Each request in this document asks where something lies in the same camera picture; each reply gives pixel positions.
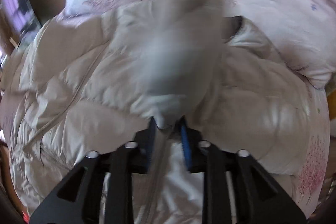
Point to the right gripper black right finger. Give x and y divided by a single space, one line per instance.
236 187

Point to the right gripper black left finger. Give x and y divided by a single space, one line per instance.
77 198

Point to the white puffer down jacket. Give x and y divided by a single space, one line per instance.
90 83

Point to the pink floral bed sheet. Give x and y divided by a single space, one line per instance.
309 180

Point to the dark monitor screen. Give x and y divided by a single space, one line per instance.
22 20

